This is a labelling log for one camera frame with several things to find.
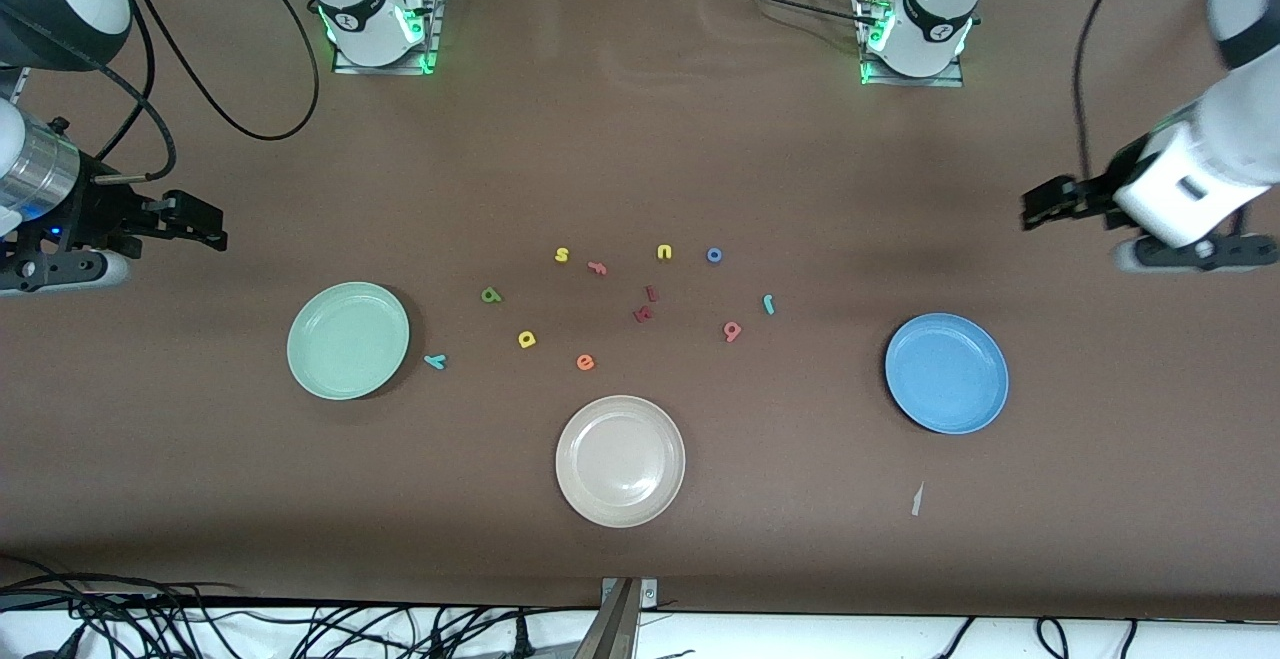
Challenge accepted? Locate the pale green plastic plate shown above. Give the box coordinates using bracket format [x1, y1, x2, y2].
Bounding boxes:
[286, 282, 411, 401]

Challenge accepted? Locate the blue plastic plate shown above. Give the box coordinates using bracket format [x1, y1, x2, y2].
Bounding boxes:
[884, 313, 1010, 436]

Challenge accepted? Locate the beige plastic plate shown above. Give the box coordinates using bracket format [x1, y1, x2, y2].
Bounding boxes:
[555, 395, 687, 529]

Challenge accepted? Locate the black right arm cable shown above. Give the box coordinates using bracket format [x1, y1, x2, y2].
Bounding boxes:
[95, 0, 323, 185]

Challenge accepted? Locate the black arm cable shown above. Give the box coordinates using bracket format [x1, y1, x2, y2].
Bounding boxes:
[1072, 0, 1166, 185]
[95, 0, 323, 185]

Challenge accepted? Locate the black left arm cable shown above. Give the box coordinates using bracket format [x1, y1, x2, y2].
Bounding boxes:
[1072, 0, 1166, 185]

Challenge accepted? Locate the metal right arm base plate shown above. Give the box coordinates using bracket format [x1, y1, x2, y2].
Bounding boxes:
[333, 0, 443, 76]

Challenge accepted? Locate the black floor cable tangle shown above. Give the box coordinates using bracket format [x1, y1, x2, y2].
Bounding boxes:
[0, 554, 601, 659]

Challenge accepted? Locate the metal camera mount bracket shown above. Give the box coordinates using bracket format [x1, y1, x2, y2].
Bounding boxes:
[575, 577, 659, 659]

